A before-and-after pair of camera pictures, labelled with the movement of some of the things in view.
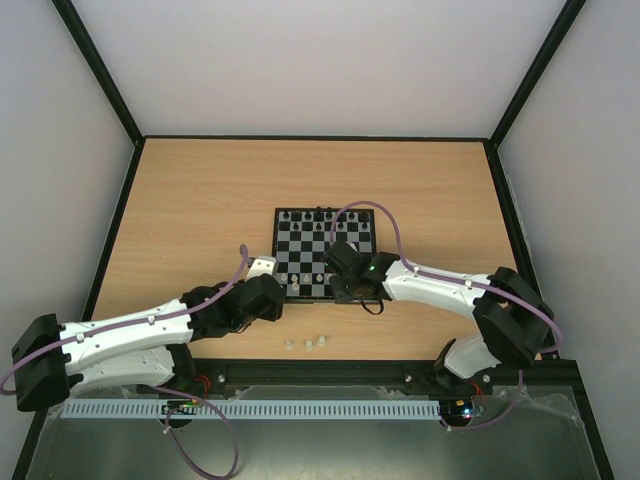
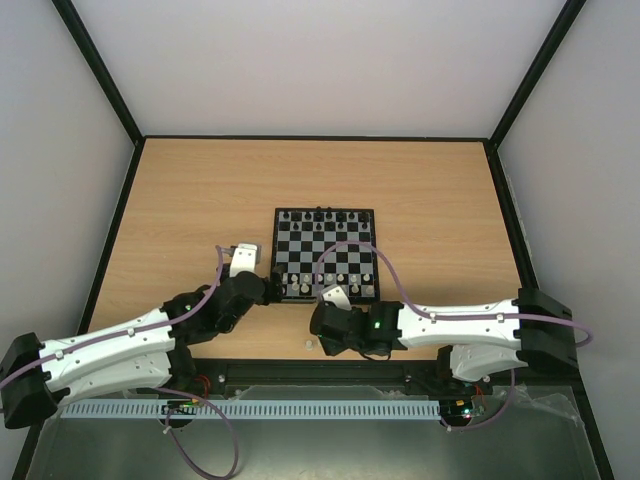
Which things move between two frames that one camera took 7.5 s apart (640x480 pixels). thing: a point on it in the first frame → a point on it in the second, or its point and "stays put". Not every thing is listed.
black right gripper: [345, 288] → [319, 327]
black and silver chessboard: [300, 239] stays put
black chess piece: [318, 215] stays put
